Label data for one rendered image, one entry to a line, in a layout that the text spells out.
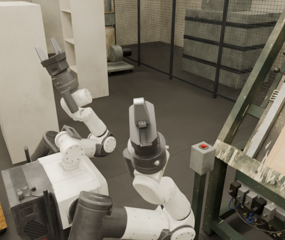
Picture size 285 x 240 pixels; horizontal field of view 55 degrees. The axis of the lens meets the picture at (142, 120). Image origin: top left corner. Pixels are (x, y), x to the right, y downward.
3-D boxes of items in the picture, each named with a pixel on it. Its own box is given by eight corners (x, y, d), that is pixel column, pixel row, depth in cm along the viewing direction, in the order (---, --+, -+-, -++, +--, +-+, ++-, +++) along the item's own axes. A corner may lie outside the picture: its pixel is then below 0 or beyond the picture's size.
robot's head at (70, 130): (57, 155, 86) (68, 134, 86) (50, 143, 93) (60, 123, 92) (74, 159, 90) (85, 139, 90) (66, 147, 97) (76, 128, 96)
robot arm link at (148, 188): (149, 183, 65) (170, 211, 73) (160, 153, 70) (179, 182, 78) (127, 181, 69) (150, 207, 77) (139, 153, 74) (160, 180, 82)
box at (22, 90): (2, 133, 397) (-31, 2, 321) (44, 124, 426) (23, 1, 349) (12, 164, 328) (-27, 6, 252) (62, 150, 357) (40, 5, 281)
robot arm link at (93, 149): (113, 160, 131) (75, 162, 114) (96, 154, 139) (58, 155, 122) (117, 136, 131) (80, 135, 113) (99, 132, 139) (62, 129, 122)
